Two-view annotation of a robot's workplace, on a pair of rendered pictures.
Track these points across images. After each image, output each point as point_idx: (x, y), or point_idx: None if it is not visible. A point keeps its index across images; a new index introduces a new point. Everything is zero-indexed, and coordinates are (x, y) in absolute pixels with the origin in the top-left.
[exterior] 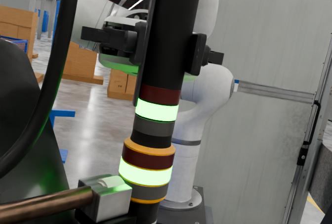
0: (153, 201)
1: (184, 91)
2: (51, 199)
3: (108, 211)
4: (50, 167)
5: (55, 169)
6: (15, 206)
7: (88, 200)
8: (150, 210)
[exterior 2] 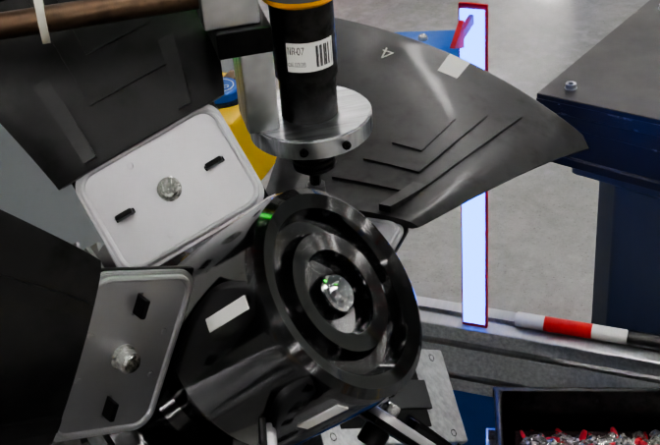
0: (299, 6)
1: None
2: None
3: (220, 17)
4: None
5: None
6: (91, 3)
7: (191, 0)
8: (303, 22)
